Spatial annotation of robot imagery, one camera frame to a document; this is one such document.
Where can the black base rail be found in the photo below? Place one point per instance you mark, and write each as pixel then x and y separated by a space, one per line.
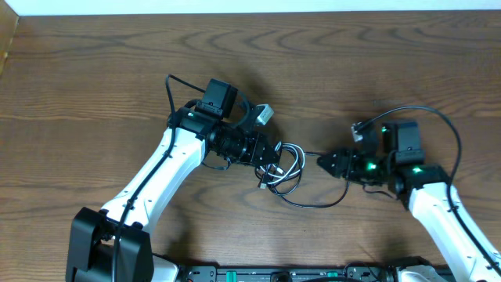
pixel 351 272

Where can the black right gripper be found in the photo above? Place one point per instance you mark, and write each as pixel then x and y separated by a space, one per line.
pixel 345 165

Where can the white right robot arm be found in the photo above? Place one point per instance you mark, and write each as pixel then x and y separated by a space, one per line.
pixel 425 190

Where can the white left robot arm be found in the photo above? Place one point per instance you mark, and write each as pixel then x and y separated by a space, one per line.
pixel 114 243

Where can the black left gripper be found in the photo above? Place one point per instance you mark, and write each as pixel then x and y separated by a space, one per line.
pixel 257 142

